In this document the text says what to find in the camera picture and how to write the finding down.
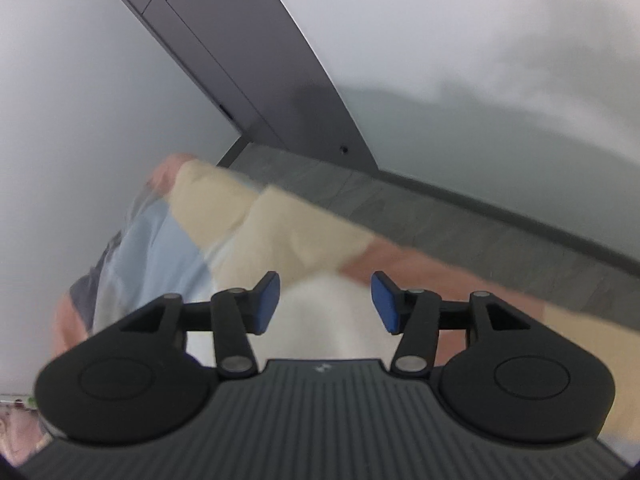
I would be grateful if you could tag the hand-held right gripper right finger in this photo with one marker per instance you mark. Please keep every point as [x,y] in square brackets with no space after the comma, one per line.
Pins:
[386,302]

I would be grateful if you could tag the patchwork checked quilt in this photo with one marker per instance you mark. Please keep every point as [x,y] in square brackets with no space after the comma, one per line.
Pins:
[280,230]

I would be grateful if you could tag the grey door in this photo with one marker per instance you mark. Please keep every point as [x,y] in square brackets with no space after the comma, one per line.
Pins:
[240,60]

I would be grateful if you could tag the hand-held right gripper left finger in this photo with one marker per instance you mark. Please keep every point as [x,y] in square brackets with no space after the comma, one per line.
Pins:
[267,302]

